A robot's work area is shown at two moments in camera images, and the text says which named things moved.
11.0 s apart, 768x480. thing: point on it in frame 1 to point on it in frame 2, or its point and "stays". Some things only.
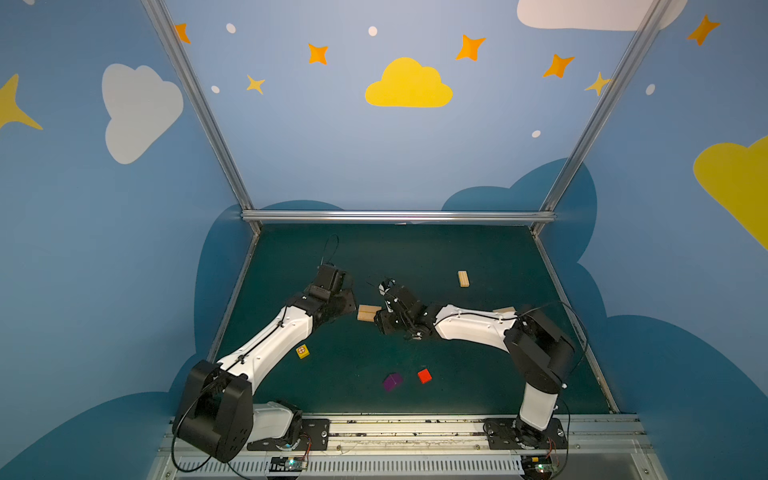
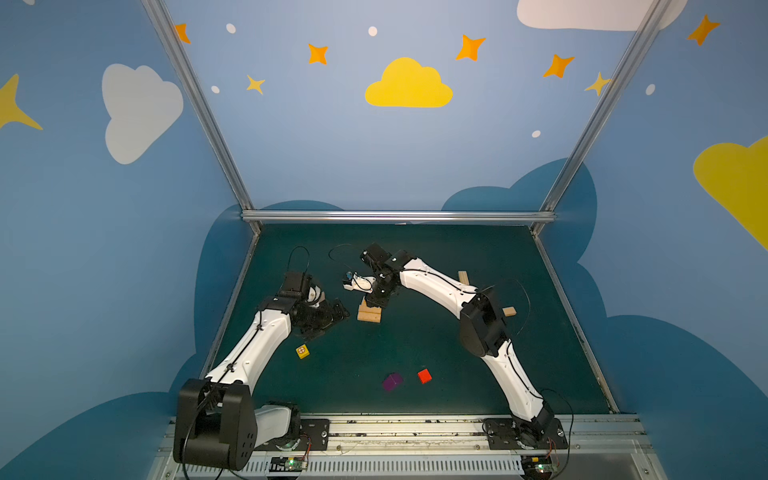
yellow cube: [302, 352] stays
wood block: [366, 315] stays
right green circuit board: [538, 467] stays
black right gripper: [391, 306] to [378, 288]
